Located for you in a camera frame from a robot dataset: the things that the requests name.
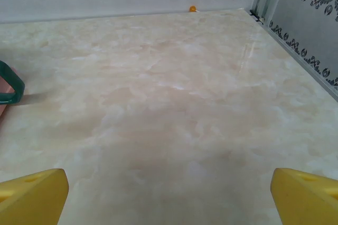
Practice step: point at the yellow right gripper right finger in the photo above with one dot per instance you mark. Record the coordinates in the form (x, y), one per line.
(306, 201)

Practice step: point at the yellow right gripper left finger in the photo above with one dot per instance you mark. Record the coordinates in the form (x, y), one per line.
(31, 201)

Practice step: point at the dark green mug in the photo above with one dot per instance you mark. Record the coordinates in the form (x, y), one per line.
(20, 90)

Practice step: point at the pink plastic tray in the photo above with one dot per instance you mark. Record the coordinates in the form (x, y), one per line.
(4, 85)

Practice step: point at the small orange round marker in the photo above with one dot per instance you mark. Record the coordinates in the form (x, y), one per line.
(192, 9)

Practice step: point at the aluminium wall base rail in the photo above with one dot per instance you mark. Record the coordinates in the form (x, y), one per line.
(298, 53)

